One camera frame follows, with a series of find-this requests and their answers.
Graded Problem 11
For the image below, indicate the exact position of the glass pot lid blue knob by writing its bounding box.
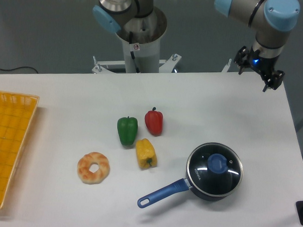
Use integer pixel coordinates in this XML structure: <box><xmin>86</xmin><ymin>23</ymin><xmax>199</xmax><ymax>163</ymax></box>
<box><xmin>185</xmin><ymin>141</ymin><xmax>245</xmax><ymax>198</ymax></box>

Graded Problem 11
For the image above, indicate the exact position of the white metal base frame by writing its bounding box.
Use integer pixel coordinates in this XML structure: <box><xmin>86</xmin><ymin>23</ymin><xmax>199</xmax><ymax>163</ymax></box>
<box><xmin>91</xmin><ymin>51</ymin><xmax>233</xmax><ymax>79</ymax></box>

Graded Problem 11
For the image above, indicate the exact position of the green bell pepper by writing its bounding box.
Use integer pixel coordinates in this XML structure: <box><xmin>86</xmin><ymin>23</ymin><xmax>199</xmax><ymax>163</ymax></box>
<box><xmin>117</xmin><ymin>116</ymin><xmax>138</xmax><ymax>146</ymax></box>

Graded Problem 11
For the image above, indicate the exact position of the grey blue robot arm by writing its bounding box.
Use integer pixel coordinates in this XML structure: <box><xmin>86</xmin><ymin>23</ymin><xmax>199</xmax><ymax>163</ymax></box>
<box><xmin>93</xmin><ymin>0</ymin><xmax>300</xmax><ymax>90</ymax></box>

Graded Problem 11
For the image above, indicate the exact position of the glazed bagel bread ring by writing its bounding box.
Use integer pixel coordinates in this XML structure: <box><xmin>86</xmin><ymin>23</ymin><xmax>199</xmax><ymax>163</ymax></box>
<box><xmin>76</xmin><ymin>151</ymin><xmax>111</xmax><ymax>185</ymax></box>

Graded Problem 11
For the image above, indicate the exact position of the blue saucepan with handle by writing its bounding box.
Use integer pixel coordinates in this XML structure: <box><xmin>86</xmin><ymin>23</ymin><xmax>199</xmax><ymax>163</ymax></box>
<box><xmin>137</xmin><ymin>139</ymin><xmax>245</xmax><ymax>212</ymax></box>

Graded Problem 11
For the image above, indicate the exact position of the black device at table edge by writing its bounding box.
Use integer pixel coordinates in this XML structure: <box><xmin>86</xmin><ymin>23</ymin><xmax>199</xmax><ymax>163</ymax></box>
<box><xmin>296</xmin><ymin>201</ymin><xmax>303</xmax><ymax>226</ymax></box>

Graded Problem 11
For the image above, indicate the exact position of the black cable on pedestal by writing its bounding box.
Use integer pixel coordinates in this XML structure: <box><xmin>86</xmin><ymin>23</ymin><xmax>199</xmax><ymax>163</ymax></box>
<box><xmin>127</xmin><ymin>30</ymin><xmax>141</xmax><ymax>74</ymax></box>

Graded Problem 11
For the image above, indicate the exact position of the red bell pepper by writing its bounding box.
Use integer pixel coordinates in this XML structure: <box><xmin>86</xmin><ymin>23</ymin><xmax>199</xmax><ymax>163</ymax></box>
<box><xmin>144</xmin><ymin>107</ymin><xmax>163</xmax><ymax>135</ymax></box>

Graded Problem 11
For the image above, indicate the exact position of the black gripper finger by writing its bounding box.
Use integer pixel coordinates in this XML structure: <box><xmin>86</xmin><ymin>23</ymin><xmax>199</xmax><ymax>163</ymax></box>
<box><xmin>234</xmin><ymin>46</ymin><xmax>250</xmax><ymax>75</ymax></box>
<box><xmin>262</xmin><ymin>70</ymin><xmax>285</xmax><ymax>92</ymax></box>

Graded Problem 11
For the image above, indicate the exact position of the yellow plastic basket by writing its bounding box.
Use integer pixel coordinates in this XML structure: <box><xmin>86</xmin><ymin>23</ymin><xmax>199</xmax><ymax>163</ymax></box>
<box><xmin>0</xmin><ymin>91</ymin><xmax>39</xmax><ymax>209</ymax></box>

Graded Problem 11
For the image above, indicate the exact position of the yellow bell pepper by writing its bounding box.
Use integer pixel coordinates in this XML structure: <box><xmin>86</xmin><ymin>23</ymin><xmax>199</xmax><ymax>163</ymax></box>
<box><xmin>135</xmin><ymin>139</ymin><xmax>157</xmax><ymax>169</ymax></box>

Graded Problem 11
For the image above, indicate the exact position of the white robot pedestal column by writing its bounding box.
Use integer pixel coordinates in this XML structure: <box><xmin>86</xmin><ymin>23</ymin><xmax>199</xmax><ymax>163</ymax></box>
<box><xmin>117</xmin><ymin>7</ymin><xmax>167</xmax><ymax>73</ymax></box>

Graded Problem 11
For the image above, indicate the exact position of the black cable on floor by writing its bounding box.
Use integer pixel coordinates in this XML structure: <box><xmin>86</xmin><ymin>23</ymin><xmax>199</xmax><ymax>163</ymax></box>
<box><xmin>0</xmin><ymin>65</ymin><xmax>39</xmax><ymax>74</ymax></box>

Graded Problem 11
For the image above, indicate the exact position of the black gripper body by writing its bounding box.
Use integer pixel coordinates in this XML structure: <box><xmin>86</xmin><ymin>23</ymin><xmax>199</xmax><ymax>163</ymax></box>
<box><xmin>248</xmin><ymin>48</ymin><xmax>279</xmax><ymax>78</ymax></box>

